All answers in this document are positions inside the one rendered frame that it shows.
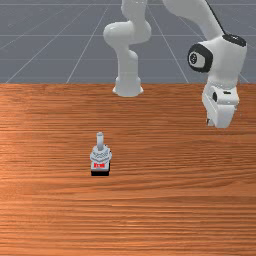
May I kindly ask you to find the grey toggle switch black base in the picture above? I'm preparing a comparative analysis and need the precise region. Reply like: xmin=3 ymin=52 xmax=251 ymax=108
xmin=89 ymin=131 xmax=112 ymax=177

